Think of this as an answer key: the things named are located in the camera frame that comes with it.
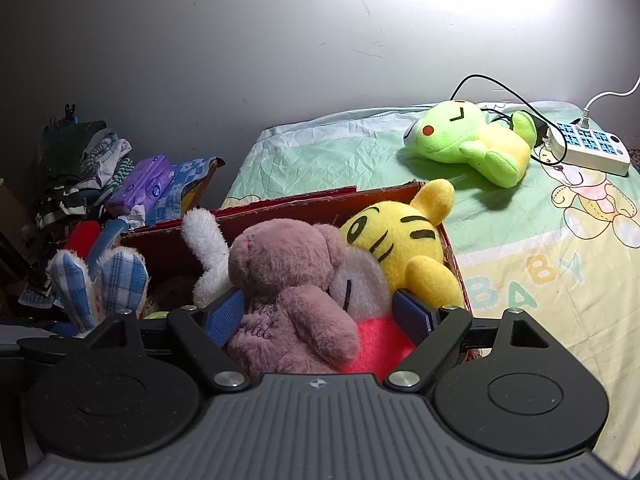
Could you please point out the yellow plush tiger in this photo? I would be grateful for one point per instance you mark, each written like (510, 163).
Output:
(400, 230)

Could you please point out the brown patterned blanket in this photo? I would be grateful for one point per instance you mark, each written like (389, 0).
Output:
(635, 156)

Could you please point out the blue patterned cloth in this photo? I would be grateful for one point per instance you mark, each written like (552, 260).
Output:
(185, 185)

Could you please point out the pile of folded clothes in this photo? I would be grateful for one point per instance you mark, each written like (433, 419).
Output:
(80, 170)

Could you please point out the printed bear bed sheet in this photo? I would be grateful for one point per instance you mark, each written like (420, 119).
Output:
(550, 270)

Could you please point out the pink plush bear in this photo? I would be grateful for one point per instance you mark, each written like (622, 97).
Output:
(290, 280)

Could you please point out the white power strip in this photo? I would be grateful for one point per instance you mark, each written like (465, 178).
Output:
(595, 152)

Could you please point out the white plush rabbit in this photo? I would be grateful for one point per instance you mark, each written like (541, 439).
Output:
(122, 280)

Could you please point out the green plush frog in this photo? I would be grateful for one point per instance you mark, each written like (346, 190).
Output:
(465, 140)

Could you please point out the red cardboard box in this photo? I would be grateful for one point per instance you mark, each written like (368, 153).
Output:
(310, 205)

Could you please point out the purple tissue packet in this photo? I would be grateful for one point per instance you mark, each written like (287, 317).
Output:
(142, 185)

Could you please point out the black power adapter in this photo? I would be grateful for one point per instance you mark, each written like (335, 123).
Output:
(541, 132)

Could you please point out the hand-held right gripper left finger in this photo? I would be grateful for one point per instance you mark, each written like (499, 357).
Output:
(226, 315)

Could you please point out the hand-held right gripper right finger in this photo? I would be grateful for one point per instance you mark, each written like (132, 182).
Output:
(412, 316)

